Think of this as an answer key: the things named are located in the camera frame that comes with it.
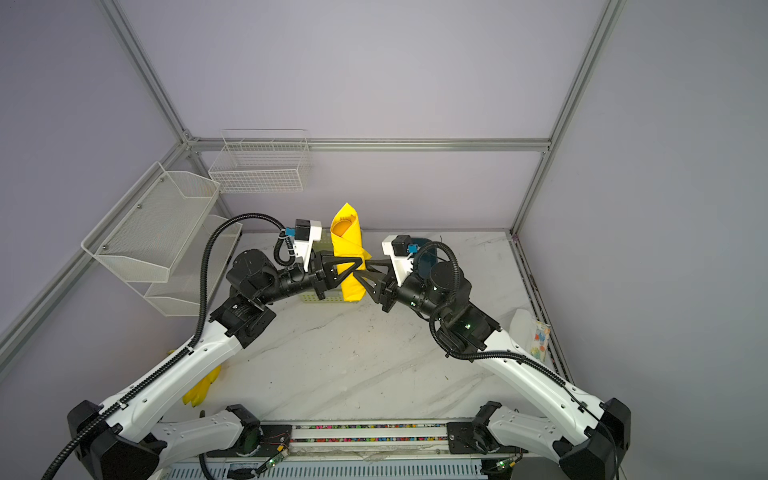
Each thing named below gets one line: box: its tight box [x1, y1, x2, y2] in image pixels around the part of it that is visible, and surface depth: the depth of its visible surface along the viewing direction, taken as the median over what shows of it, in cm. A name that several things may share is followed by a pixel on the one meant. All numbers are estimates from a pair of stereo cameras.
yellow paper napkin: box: [330, 203, 372, 302], surface depth 57 cm
